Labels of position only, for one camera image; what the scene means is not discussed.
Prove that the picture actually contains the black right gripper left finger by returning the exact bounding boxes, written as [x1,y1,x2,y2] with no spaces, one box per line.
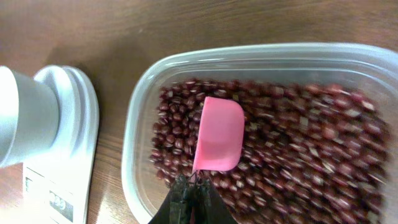
[149,175,194,224]

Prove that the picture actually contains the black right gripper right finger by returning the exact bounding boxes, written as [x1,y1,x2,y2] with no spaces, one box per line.
[192,179,237,224]

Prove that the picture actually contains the pink plastic measuring scoop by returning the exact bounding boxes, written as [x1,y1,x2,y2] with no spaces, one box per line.
[192,96,245,172]

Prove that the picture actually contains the white digital kitchen scale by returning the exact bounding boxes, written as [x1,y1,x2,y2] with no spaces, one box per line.
[22,65,100,224]

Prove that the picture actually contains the red beans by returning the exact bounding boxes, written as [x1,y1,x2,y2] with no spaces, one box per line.
[149,78,391,223]

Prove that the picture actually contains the white round bowl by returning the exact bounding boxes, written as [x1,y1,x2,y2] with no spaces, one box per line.
[1,66,59,168]

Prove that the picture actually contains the clear plastic bean container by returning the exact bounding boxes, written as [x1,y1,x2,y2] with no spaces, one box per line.
[121,42,398,224]

